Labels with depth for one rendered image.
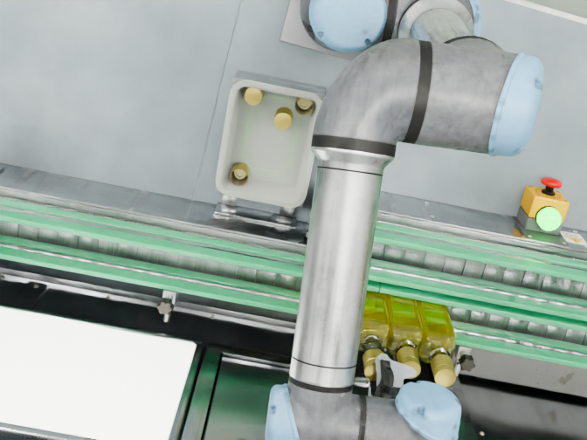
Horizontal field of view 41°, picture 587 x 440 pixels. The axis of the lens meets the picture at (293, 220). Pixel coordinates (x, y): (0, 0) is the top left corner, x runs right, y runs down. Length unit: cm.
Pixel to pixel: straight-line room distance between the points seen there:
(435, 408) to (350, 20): 62
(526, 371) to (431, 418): 76
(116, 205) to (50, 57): 31
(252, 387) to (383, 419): 50
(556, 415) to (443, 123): 89
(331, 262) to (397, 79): 21
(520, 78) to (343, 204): 23
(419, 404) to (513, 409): 71
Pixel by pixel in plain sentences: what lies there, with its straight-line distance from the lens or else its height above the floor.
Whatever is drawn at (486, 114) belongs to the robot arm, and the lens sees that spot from 88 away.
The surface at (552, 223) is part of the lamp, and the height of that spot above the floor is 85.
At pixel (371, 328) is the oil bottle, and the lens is 133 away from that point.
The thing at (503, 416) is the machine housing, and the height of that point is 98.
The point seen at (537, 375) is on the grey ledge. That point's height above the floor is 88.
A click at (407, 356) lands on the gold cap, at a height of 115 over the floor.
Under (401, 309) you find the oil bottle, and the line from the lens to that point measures 140.
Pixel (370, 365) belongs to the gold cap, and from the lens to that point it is 125.
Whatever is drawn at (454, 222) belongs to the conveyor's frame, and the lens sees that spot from 151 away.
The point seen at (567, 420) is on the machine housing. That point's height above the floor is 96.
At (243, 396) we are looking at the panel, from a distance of 135.
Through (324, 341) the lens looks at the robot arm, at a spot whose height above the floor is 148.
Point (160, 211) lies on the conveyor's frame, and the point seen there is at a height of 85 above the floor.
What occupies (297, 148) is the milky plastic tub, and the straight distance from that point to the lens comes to 153.
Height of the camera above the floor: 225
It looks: 69 degrees down
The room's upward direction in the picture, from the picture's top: 174 degrees counter-clockwise
